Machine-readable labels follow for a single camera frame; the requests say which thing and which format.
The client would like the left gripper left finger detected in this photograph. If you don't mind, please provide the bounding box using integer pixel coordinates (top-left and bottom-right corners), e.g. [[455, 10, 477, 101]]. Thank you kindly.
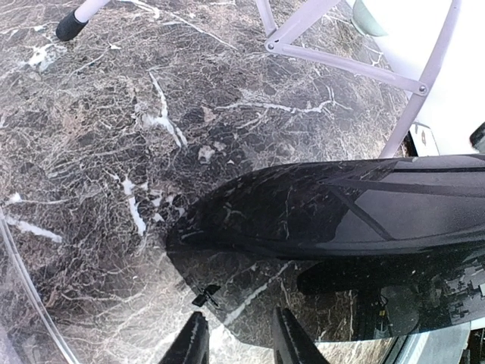
[[158, 312, 209, 364]]

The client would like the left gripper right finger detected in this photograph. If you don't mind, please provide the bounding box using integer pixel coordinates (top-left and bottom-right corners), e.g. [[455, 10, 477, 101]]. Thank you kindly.
[[271, 307, 330, 364]]

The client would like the black metronome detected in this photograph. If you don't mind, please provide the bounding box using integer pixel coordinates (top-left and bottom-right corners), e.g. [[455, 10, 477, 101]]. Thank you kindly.
[[166, 154, 484, 347]]

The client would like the white music stand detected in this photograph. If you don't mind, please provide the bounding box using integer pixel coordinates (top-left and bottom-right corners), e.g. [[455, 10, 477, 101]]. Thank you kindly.
[[55, 0, 464, 159]]

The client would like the clear metronome front cover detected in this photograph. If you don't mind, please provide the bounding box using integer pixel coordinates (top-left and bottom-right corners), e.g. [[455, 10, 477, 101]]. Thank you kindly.
[[1, 215, 79, 363]]

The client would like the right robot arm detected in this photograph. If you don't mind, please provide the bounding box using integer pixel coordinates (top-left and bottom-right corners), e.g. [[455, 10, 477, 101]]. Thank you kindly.
[[368, 1, 484, 155]]

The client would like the pale green bowl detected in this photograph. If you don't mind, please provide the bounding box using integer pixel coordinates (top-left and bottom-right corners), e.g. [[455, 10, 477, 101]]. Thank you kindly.
[[350, 0, 388, 37]]

